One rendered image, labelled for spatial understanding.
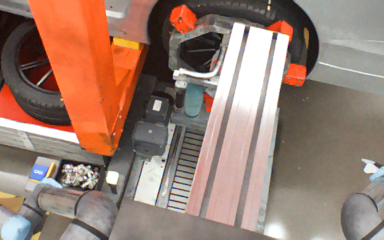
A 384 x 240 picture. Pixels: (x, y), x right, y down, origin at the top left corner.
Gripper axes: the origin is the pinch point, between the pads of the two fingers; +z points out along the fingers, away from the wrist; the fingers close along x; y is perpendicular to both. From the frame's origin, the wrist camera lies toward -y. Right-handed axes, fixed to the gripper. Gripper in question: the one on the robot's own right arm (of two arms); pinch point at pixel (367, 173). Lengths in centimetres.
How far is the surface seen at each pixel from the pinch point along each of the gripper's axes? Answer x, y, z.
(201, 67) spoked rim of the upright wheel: -52, 12, 77
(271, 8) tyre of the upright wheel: -73, -5, 28
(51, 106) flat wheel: -65, 82, 111
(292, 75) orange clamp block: -40, -6, 33
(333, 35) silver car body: -53, -20, 15
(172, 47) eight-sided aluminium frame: -72, 30, 61
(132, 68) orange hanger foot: -67, 42, 87
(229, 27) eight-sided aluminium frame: -74, 14, 33
